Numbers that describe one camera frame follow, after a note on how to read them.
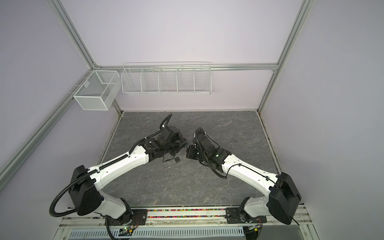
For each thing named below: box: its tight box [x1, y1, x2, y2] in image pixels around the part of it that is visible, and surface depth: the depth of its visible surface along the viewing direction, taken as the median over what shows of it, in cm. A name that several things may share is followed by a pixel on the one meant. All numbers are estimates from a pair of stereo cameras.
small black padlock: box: [174, 155, 183, 163], surface depth 96 cm
